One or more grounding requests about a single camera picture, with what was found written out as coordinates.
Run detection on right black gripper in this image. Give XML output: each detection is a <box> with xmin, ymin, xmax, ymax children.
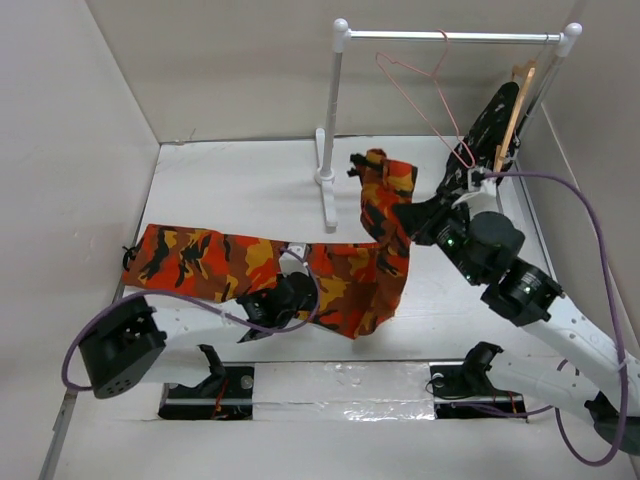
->
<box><xmin>392</xmin><ymin>189</ymin><xmax>483</xmax><ymax>286</ymax></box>

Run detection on orange camouflage trousers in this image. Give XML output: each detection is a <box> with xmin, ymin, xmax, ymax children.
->
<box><xmin>121</xmin><ymin>149</ymin><xmax>418</xmax><ymax>342</ymax></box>

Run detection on pink wire hanger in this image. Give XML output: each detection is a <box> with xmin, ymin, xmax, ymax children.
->
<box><xmin>374</xmin><ymin>28</ymin><xmax>477</xmax><ymax>169</ymax></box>

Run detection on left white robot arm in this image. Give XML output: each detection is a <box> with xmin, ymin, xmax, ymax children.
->
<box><xmin>72</xmin><ymin>272</ymin><xmax>319</xmax><ymax>399</ymax></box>

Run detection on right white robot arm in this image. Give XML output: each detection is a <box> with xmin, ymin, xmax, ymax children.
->
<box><xmin>392</xmin><ymin>199</ymin><xmax>639</xmax><ymax>455</ymax></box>

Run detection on wooden clothes hanger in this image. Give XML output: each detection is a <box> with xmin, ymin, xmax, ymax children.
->
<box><xmin>493</xmin><ymin>60</ymin><xmax>537</xmax><ymax>172</ymax></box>

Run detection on black white patterned garment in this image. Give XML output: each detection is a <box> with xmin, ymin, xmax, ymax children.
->
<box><xmin>436</xmin><ymin>81</ymin><xmax>520</xmax><ymax>197</ymax></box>

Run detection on white metal clothes rack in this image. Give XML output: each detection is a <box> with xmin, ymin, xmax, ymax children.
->
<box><xmin>314</xmin><ymin>18</ymin><xmax>583</xmax><ymax>233</ymax></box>

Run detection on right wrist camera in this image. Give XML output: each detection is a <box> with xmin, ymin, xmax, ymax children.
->
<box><xmin>452</xmin><ymin>167</ymin><xmax>497</xmax><ymax>208</ymax></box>

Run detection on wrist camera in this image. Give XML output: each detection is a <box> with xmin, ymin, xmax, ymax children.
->
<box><xmin>278</xmin><ymin>242</ymin><xmax>308</xmax><ymax>276</ymax></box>
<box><xmin>452</xmin><ymin>167</ymin><xmax>497</xmax><ymax>208</ymax></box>

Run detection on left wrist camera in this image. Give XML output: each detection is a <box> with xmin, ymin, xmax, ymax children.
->
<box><xmin>278</xmin><ymin>242</ymin><xmax>308</xmax><ymax>276</ymax></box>

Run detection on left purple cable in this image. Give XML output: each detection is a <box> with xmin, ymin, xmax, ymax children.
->
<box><xmin>61</xmin><ymin>247</ymin><xmax>321</xmax><ymax>391</ymax></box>

